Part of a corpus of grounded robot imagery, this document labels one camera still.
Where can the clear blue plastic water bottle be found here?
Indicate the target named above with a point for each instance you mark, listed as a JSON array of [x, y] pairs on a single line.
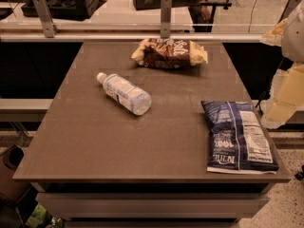
[[133, 98]]

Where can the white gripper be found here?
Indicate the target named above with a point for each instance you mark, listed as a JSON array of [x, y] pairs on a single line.
[[294, 37]]

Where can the green crumpled bag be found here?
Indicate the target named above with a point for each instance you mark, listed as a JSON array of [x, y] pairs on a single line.
[[41, 218]]

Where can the brown chip bag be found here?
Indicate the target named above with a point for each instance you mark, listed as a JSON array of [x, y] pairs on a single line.
[[169, 54]]

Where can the left metal rail bracket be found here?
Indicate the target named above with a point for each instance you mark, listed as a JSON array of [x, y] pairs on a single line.
[[49, 29]]

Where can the brown cardboard box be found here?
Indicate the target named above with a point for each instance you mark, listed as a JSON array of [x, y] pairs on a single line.
[[11, 190]]

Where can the right metal rail bracket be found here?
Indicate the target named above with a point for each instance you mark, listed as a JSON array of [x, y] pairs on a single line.
[[292, 9]]

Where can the middle metal rail bracket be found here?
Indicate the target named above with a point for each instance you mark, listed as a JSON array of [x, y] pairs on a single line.
[[166, 6]]

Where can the metal rail bracket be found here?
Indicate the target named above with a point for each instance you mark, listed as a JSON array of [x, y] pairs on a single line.
[[166, 6], [292, 9], [49, 29]]

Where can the blue chip bag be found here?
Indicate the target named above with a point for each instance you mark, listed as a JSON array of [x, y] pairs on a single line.
[[238, 144]]

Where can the black tray on floor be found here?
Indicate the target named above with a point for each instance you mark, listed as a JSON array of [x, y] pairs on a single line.
[[76, 10]]

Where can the metal guard rail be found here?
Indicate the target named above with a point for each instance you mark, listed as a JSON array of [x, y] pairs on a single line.
[[32, 35]]

